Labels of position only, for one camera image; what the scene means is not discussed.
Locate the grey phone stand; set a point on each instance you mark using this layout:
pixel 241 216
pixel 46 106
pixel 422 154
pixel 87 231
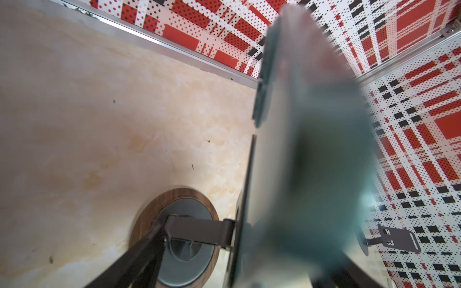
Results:
pixel 399 239

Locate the black smartphone green edge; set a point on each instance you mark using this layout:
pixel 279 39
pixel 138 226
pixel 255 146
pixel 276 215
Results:
pixel 310 164

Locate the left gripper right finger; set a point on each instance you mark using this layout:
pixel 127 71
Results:
pixel 345 274

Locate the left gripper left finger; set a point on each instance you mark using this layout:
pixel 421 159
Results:
pixel 139 266

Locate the wooden base phone stand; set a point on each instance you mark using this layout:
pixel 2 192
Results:
pixel 195 236

